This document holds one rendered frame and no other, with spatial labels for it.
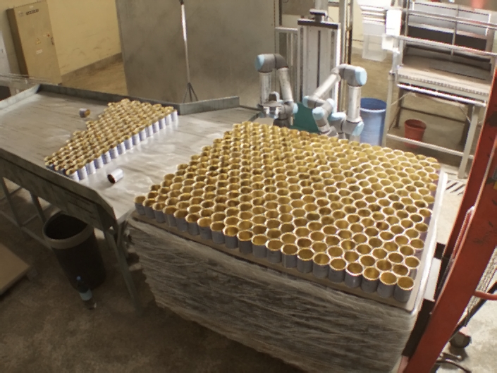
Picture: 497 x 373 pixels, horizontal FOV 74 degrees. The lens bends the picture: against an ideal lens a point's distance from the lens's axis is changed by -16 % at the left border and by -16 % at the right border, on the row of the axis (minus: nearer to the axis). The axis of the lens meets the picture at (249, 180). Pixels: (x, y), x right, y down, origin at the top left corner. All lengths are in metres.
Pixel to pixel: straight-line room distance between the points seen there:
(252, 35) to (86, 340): 3.40
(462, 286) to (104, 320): 2.39
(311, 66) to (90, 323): 2.64
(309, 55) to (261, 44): 1.25
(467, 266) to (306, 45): 2.14
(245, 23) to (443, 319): 3.56
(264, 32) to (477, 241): 3.34
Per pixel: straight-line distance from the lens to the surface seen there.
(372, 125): 4.56
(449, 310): 1.77
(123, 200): 2.16
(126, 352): 2.79
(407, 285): 1.54
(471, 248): 1.53
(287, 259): 1.56
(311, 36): 3.11
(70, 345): 2.97
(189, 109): 3.09
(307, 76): 3.19
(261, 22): 4.26
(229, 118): 2.97
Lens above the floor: 2.25
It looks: 33 degrees down
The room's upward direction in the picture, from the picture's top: 2 degrees counter-clockwise
